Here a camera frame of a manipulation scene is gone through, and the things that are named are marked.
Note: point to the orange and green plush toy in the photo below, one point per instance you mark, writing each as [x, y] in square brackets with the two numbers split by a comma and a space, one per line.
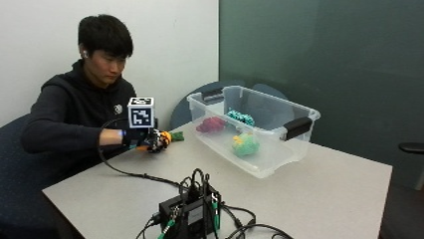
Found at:
[178, 135]

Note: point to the white marker cube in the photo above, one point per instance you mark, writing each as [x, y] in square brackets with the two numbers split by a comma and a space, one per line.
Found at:
[142, 113]

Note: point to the blue round-backed chair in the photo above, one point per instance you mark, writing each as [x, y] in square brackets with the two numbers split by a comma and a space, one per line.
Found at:
[186, 106]

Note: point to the dark red plush toy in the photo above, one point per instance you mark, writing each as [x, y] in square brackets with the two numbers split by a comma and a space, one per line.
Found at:
[212, 125]

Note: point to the light green plush toy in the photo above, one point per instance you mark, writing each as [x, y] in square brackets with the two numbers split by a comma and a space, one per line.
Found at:
[245, 144]

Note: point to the teal patterned plush toy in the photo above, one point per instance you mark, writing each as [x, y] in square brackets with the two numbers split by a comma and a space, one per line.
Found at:
[241, 117]

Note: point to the the person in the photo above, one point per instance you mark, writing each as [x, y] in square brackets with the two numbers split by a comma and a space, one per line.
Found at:
[71, 109]

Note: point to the black electronics box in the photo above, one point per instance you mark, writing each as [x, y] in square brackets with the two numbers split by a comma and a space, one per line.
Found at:
[191, 212]

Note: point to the clear plastic storage bin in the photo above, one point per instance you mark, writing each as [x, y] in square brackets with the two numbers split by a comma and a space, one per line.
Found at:
[261, 132]

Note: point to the white earbud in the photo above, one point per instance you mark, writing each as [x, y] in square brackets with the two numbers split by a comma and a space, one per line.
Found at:
[85, 53]

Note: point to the blue office chair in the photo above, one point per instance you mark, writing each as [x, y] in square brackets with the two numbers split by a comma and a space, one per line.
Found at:
[22, 186]

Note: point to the black chair armrest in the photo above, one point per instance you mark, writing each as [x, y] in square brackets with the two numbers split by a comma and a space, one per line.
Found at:
[412, 147]

